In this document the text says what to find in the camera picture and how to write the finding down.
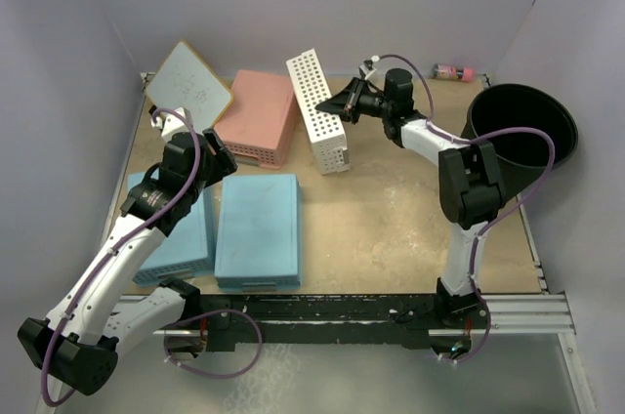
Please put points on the yellow framed whiteboard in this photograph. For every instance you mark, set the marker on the yellow framed whiteboard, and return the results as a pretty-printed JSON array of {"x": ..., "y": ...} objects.
[{"x": 185, "y": 80}]

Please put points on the aluminium table frame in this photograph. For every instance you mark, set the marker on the aluminium table frame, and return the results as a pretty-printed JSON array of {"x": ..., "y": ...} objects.
[{"x": 508, "y": 313}]

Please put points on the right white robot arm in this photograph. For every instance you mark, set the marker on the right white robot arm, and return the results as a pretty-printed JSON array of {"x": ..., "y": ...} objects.
[{"x": 470, "y": 185}]

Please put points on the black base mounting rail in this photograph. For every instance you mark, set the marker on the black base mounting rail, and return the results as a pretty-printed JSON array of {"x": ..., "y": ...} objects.
[{"x": 411, "y": 321}]

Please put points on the pink plastic basket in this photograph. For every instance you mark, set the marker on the pink plastic basket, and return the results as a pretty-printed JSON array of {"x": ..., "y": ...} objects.
[{"x": 260, "y": 122}]

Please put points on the small pink capped bottle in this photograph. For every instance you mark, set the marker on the small pink capped bottle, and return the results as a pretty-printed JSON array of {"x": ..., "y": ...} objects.
[{"x": 453, "y": 73}]

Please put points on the large black plastic bin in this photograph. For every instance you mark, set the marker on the large black plastic bin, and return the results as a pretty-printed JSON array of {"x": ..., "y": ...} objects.
[{"x": 522, "y": 156}]

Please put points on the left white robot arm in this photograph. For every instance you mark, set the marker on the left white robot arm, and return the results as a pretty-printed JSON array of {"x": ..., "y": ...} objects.
[{"x": 81, "y": 339}]

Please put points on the white plastic basket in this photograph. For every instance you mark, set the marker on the white plastic basket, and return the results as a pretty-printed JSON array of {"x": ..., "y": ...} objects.
[{"x": 325, "y": 131}]

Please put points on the blue plastic basket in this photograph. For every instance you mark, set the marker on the blue plastic basket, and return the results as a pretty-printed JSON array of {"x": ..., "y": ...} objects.
[
  {"x": 260, "y": 242},
  {"x": 189, "y": 250}
]

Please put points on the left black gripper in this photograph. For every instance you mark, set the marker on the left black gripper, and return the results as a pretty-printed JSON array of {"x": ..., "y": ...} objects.
[{"x": 222, "y": 164}]

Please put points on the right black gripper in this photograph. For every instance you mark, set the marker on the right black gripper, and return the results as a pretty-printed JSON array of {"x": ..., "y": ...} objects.
[{"x": 348, "y": 102}]

